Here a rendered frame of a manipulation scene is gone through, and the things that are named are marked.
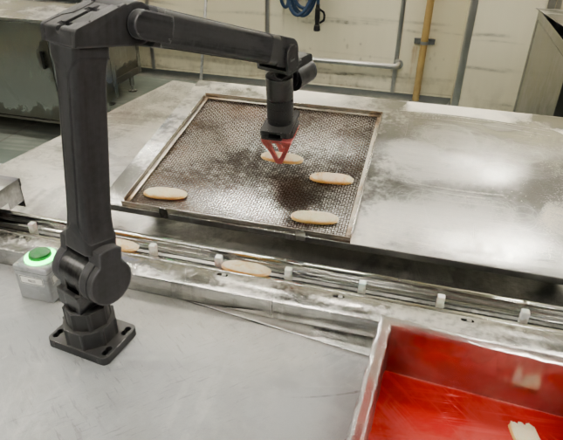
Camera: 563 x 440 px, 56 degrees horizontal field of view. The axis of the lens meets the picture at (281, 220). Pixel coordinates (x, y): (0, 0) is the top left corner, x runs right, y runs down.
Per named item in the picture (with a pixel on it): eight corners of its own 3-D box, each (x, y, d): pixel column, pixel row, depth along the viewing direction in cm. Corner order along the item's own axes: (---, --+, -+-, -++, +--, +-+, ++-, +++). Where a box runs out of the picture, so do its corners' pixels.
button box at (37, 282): (22, 311, 101) (7, 264, 95) (48, 286, 108) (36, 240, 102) (59, 319, 99) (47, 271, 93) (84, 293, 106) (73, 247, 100)
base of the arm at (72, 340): (47, 345, 89) (106, 367, 85) (37, 307, 85) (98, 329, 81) (82, 313, 96) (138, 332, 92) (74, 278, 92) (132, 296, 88)
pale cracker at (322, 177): (308, 182, 120) (308, 178, 119) (311, 172, 123) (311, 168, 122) (353, 186, 118) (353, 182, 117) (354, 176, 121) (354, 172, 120)
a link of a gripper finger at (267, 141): (298, 153, 123) (298, 117, 117) (291, 170, 118) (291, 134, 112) (270, 149, 124) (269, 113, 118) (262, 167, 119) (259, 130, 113)
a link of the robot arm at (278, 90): (259, 72, 107) (282, 79, 105) (279, 59, 111) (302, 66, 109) (261, 103, 112) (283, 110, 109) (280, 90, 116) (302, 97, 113)
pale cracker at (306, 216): (289, 222, 110) (289, 218, 109) (291, 210, 113) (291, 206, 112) (338, 227, 108) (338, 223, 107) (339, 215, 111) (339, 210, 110)
